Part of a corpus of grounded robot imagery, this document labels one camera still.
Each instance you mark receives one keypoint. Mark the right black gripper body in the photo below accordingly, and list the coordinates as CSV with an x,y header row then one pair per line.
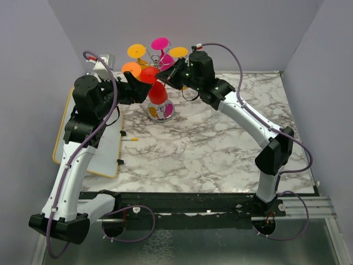
x,y
183,78

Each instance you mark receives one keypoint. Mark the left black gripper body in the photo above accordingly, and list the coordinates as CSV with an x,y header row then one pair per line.
x,y
123,95

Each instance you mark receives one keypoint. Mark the red wine glass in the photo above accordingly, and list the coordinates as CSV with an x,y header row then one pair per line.
x,y
157,93

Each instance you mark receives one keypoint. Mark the orange wine glass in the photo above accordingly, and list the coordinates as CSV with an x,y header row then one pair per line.
x,y
133,68

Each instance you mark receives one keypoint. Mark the chrome wine glass rack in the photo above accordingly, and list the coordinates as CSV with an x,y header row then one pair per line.
x,y
160,108

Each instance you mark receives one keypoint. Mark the clear wine glass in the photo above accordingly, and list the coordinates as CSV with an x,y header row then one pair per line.
x,y
216,116

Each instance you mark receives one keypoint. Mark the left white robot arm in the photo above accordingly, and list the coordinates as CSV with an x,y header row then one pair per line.
x,y
94,101

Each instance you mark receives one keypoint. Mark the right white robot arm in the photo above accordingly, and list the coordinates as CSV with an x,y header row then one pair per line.
x,y
197,72

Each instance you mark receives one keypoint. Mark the yellow wine glass right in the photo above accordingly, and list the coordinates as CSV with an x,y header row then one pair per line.
x,y
180,54

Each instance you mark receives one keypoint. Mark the yellow wine glass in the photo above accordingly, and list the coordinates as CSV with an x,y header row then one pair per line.
x,y
137,51
180,54

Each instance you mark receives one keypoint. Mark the pink wine glass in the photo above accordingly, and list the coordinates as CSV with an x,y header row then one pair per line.
x,y
162,44

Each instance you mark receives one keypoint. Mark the yellow wine glass left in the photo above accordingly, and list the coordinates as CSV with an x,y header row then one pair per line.
x,y
137,51

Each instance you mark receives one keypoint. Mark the yellow framed whiteboard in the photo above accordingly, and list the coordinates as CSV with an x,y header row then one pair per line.
x,y
104,162

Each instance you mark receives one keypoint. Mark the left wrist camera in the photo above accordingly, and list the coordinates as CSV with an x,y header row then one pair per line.
x,y
100,70

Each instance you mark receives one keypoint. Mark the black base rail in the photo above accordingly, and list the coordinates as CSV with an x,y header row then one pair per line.
x,y
188,211

